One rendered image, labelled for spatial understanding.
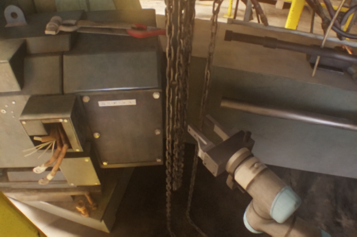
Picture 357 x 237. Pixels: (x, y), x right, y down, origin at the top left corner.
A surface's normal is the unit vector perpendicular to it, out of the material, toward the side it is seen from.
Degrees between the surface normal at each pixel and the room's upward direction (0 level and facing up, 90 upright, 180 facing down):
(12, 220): 90
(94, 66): 45
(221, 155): 0
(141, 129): 90
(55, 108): 0
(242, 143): 0
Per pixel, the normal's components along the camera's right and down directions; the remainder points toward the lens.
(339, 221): 0.04, -0.75
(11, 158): 0.11, 0.66
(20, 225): 0.97, 0.18
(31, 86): 0.11, -0.06
